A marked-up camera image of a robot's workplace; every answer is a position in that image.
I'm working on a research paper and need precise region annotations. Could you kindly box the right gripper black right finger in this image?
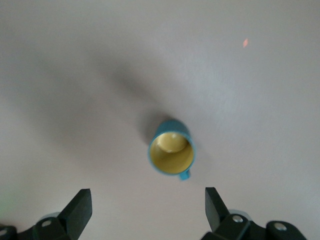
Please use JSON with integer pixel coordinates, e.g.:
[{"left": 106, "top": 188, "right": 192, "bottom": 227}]
[{"left": 202, "top": 187, "right": 308, "bottom": 240}]

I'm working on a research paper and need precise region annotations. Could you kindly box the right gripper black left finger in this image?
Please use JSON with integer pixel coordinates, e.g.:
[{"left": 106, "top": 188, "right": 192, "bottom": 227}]
[{"left": 0, "top": 188, "right": 93, "bottom": 240}]

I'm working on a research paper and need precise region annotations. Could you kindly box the dark teal mug with handle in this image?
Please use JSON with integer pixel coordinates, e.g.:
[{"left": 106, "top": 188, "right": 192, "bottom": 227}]
[{"left": 148, "top": 119, "right": 198, "bottom": 182}]

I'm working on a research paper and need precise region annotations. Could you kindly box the large table cover sheet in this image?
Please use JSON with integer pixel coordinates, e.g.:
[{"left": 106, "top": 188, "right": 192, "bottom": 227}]
[{"left": 0, "top": 0, "right": 320, "bottom": 240}]

